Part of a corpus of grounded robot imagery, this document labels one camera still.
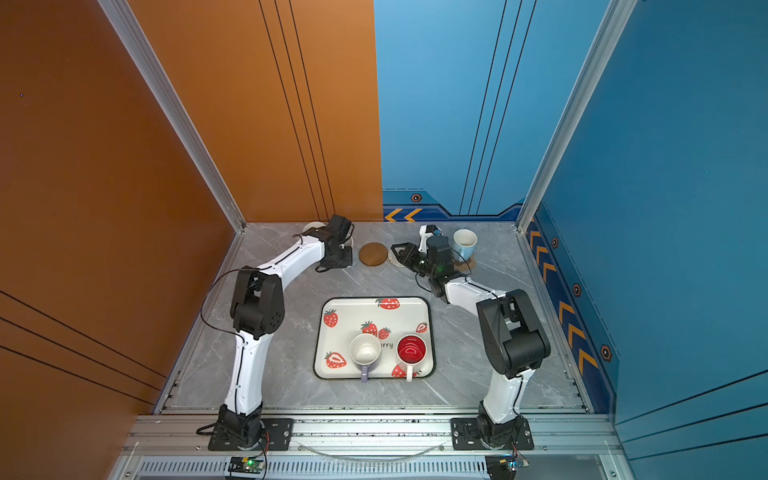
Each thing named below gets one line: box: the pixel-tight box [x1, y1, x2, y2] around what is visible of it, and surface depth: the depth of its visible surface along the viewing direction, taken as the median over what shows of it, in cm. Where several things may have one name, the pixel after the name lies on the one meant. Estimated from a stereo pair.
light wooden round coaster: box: [359, 242, 388, 267], surface depth 111 cm
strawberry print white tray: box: [314, 296, 436, 380], surface depth 93 cm
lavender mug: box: [349, 333, 382, 383], surface depth 87 cm
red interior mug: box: [396, 334, 427, 382], surface depth 82 cm
